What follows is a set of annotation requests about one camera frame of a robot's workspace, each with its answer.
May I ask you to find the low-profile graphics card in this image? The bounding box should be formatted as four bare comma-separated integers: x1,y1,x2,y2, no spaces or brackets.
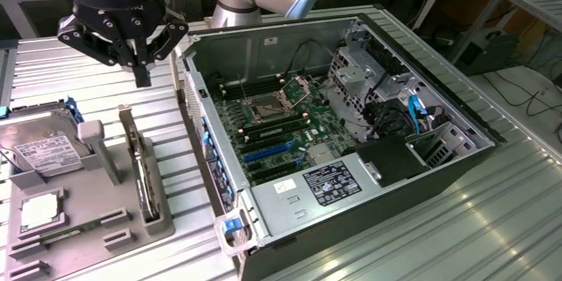
116,103,161,226

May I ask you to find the black RAM slot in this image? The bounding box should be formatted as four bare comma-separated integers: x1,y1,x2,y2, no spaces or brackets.
217,76,281,93
221,84,285,101

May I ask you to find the blue expansion slot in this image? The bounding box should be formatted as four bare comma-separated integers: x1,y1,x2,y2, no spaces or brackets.
241,141,293,164

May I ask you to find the black expansion slot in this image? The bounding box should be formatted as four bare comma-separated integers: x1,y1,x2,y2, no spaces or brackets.
248,159,304,178

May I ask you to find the blue disk carrier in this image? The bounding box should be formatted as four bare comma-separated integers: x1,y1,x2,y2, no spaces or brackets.
0,95,84,124

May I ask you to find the CPU socket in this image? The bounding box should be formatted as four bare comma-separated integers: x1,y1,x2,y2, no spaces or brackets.
248,95,285,118

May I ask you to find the metal socket cover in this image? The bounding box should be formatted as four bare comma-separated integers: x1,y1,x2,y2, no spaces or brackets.
279,76,315,108

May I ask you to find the silver hard disk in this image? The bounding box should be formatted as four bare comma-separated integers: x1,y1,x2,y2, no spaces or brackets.
0,103,84,178

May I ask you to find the black labelled RAM stick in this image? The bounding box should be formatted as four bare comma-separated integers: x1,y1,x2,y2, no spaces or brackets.
243,121,309,143

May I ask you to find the green motherboard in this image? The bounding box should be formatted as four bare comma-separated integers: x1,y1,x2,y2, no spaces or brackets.
209,73,366,186

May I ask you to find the silver perforated disk bay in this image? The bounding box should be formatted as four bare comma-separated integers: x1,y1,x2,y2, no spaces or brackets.
327,20,423,138

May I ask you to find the grey parts rack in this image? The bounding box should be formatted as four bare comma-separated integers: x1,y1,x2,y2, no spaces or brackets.
6,119,177,281

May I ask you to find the silver chipset heatsink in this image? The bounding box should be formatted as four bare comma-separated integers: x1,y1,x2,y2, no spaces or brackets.
307,145,339,165

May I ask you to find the small white sticker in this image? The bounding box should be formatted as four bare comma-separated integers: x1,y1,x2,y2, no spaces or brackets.
272,178,296,193

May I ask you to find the silver CPU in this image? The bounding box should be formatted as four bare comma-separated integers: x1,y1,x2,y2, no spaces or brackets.
18,193,63,229

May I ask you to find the black power supply label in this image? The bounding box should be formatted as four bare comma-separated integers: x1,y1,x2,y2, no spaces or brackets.
301,159,363,207

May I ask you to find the green RAM stick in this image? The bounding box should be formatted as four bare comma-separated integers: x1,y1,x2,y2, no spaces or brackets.
39,220,104,244

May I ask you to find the blue case latch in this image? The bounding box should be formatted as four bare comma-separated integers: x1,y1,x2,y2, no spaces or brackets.
221,217,243,236

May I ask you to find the silver power supply unit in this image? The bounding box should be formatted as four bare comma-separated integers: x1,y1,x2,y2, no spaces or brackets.
248,159,383,240

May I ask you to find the black plastic shroud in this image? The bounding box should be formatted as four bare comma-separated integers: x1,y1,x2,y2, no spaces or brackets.
355,136,434,189

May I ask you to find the silver vented disk bay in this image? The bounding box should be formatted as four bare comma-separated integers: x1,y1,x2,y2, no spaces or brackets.
406,121,480,167

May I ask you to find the black floor device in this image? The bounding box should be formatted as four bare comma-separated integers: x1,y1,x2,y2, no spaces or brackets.
455,30,522,77

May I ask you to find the open black PC case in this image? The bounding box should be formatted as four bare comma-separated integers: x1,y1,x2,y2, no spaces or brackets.
175,13,506,281

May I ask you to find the grey case corner bracket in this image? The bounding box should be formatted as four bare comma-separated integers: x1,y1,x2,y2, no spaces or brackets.
213,215,256,258
173,32,196,93

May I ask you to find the grey metal rail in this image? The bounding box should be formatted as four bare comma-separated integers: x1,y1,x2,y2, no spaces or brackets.
0,39,18,108

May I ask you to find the long black wire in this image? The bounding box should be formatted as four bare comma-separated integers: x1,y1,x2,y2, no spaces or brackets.
283,39,335,77

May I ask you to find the thin black disk wire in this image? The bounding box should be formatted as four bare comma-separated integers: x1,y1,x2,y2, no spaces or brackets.
0,147,21,174

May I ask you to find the black wire bundle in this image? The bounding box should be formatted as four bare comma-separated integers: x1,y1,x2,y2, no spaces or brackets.
363,101,414,140

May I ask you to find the blue wire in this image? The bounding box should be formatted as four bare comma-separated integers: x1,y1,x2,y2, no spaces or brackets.
407,94,430,136

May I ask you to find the black floor cable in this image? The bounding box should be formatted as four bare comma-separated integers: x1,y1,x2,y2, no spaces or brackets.
480,72,562,118

